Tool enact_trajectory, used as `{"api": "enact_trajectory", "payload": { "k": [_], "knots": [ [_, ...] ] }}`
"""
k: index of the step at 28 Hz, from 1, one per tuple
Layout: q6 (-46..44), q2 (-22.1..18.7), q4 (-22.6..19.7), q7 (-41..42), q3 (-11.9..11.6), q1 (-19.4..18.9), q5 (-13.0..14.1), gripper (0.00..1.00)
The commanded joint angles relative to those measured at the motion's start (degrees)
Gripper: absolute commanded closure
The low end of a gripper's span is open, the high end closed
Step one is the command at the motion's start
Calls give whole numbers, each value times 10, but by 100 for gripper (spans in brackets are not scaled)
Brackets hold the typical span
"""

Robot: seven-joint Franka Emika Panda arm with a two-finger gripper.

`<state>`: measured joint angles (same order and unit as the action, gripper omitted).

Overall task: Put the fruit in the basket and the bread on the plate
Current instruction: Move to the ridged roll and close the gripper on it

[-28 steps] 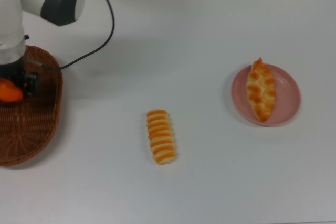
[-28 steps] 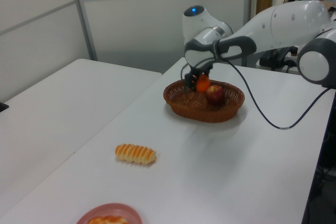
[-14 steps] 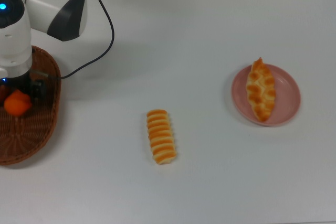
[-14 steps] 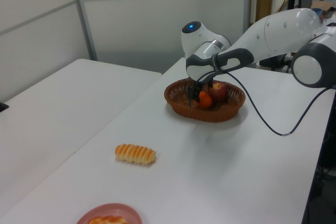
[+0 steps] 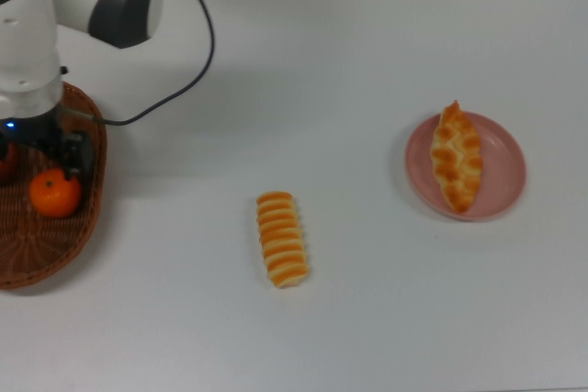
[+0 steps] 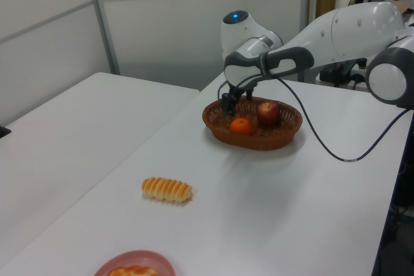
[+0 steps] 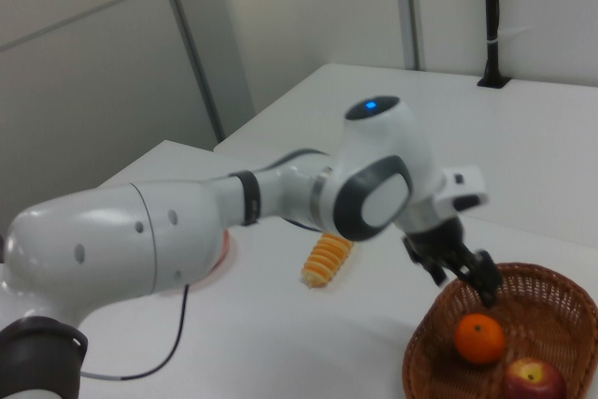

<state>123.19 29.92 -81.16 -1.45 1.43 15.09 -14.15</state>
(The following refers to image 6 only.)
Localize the white adjacent table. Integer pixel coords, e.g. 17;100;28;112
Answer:
0;72;201;264

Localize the red toy apple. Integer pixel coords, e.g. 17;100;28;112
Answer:
256;101;281;126

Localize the pink plate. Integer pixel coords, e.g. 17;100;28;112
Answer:
93;249;175;276

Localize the toy orange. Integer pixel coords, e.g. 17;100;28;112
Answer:
230;118;254;136

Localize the brown woven basket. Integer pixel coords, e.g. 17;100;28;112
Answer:
202;96;304;151

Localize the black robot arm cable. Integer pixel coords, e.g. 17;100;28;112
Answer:
218;74;413;163

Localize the black power strip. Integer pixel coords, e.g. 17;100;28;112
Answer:
320;62;354;88

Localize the braided leaf-shaped toy bread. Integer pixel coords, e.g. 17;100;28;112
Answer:
109;265;160;276

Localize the grey emergency stop button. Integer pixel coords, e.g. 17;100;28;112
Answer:
351;59;369;83

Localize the ribbed toy bread roll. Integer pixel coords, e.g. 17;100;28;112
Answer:
142;176;194;204

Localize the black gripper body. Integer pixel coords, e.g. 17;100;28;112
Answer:
228;82;259;96

